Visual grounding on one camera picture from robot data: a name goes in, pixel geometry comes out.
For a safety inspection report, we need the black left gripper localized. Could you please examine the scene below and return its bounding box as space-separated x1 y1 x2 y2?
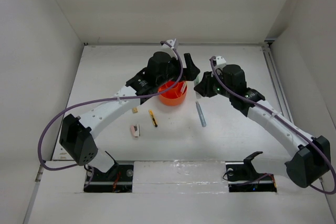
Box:
156 54 199 87

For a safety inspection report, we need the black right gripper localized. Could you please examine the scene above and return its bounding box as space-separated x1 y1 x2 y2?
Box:
194 69 234 99

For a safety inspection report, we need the green pastel highlighter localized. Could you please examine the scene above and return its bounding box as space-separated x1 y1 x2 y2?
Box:
194 76 200 86

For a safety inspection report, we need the pink pen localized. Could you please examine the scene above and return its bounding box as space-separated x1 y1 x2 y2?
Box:
181 82 187 93

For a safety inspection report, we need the blue grey marker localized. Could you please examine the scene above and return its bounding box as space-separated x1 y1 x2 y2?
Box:
195 101 206 127

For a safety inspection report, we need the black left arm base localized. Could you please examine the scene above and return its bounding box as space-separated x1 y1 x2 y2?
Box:
83 153 134 193

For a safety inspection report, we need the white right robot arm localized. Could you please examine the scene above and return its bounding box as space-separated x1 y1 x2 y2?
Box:
194 65 331 188

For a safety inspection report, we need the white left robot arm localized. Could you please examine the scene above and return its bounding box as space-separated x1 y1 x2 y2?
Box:
59 51 200 180

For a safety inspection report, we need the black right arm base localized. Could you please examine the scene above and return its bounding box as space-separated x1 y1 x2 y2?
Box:
222 151 277 193

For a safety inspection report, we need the orange round divided container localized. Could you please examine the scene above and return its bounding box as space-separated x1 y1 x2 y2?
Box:
158 81 187 106

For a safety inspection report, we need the yellow black utility knife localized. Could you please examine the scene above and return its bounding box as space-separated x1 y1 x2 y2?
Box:
149 110 158 127

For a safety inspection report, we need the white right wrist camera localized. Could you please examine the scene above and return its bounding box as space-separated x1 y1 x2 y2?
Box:
212 56 227 69

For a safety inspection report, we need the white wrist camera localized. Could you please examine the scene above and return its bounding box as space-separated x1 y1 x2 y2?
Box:
212 56 227 69
160 38 178 51

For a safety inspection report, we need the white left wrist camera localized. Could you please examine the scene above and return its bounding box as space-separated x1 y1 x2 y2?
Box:
160 38 178 51

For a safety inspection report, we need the aluminium side rail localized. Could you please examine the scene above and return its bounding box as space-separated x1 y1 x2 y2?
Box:
261 40 293 123

